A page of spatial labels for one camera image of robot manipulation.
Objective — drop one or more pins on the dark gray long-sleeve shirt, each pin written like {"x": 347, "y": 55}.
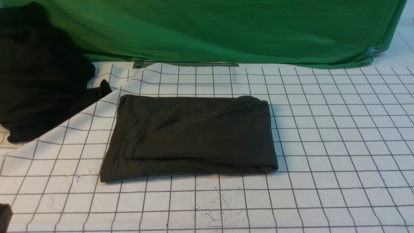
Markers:
{"x": 167, "y": 136}

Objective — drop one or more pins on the green backdrop cloth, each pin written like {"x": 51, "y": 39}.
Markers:
{"x": 310, "y": 33}

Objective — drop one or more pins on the white grid table mat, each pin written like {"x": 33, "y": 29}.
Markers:
{"x": 344, "y": 140}

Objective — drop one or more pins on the pile of black clothes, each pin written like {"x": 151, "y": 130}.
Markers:
{"x": 43, "y": 75}

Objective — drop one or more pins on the silver binder clip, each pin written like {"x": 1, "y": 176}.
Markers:
{"x": 373, "y": 52}

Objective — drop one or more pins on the black object at corner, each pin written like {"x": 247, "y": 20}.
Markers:
{"x": 5, "y": 217}

